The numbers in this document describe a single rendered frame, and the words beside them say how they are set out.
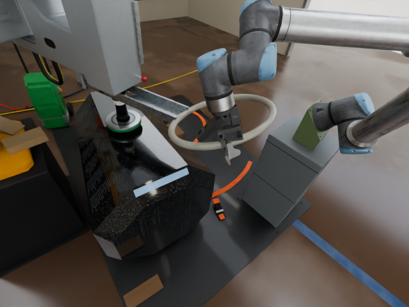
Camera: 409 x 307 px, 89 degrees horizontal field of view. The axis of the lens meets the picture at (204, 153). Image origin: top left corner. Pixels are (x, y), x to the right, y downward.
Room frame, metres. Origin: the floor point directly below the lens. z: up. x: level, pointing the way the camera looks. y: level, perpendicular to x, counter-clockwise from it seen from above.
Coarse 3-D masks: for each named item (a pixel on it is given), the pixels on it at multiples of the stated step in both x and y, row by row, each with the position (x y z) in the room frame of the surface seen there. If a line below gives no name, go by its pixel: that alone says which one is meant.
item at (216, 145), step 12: (240, 96) 0.99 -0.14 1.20; (252, 96) 0.95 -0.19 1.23; (192, 108) 0.94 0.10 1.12; (180, 120) 0.85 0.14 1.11; (168, 132) 0.71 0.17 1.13; (252, 132) 0.60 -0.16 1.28; (180, 144) 0.60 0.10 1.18; (192, 144) 0.57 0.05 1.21; (204, 144) 0.56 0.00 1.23; (216, 144) 0.56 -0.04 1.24
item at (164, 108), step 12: (108, 96) 1.01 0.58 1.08; (120, 96) 0.97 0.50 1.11; (132, 96) 1.03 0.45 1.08; (144, 96) 1.04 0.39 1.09; (156, 96) 1.01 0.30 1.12; (144, 108) 0.90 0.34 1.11; (156, 108) 0.88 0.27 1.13; (168, 108) 0.95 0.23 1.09; (180, 108) 0.94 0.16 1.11; (168, 120) 0.84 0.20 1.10
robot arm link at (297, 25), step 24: (264, 0) 0.71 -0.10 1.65; (240, 24) 0.68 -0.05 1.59; (264, 24) 0.64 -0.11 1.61; (288, 24) 0.67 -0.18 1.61; (312, 24) 0.68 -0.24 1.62; (336, 24) 0.68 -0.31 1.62; (360, 24) 0.69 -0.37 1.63; (384, 24) 0.70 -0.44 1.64; (408, 24) 0.71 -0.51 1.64; (384, 48) 0.71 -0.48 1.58; (408, 48) 0.71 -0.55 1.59
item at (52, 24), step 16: (32, 0) 1.14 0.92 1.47; (48, 0) 1.20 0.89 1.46; (32, 16) 1.13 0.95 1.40; (48, 16) 1.12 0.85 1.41; (64, 16) 1.17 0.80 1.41; (32, 32) 1.16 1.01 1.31; (48, 32) 1.10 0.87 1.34; (64, 32) 1.04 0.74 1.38; (32, 48) 1.19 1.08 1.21; (48, 48) 1.12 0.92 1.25; (64, 48) 1.06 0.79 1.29; (64, 64) 1.08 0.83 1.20; (80, 64) 1.02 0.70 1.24; (80, 80) 1.06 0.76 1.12
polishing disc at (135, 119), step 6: (114, 114) 1.10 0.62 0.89; (132, 114) 1.12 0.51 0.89; (138, 114) 1.13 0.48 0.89; (108, 120) 1.03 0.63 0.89; (114, 120) 1.03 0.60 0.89; (132, 120) 1.06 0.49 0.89; (138, 120) 1.07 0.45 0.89; (108, 126) 0.98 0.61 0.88; (114, 126) 0.98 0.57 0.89; (120, 126) 0.98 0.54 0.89; (126, 126) 0.99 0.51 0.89; (132, 126) 1.00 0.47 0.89
